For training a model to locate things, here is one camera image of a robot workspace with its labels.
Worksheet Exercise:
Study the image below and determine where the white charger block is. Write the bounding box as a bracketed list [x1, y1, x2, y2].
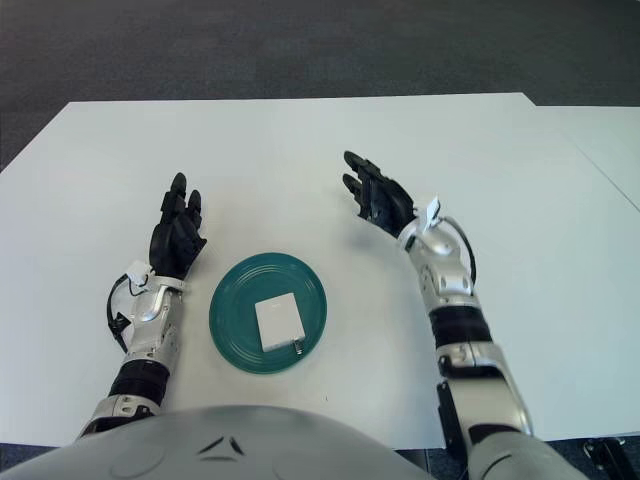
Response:
[253, 295, 307, 357]

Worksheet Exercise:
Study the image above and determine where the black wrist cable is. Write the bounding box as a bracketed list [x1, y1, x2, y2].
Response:
[439, 215, 477, 296]
[105, 277, 135, 354]

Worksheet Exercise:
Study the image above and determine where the green ribbed plate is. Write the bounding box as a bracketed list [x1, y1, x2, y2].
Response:
[208, 252, 329, 375]

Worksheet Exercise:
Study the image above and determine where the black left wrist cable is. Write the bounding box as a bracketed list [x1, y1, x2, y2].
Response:
[105, 277, 135, 354]

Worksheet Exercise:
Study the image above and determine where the adjoining white table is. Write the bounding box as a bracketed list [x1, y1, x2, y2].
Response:
[534, 105, 640, 194]

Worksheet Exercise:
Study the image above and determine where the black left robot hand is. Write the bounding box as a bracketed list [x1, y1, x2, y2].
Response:
[149, 172, 209, 279]

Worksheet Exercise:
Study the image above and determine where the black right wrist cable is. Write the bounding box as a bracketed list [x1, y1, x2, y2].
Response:
[439, 215, 477, 296]

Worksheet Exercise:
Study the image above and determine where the black table base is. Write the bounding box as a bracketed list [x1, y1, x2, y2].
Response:
[582, 437, 626, 480]

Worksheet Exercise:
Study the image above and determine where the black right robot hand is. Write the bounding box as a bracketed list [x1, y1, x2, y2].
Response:
[342, 149, 416, 239]

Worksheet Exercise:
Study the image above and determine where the grey robot torso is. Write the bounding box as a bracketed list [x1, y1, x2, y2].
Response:
[0, 404, 426, 480]

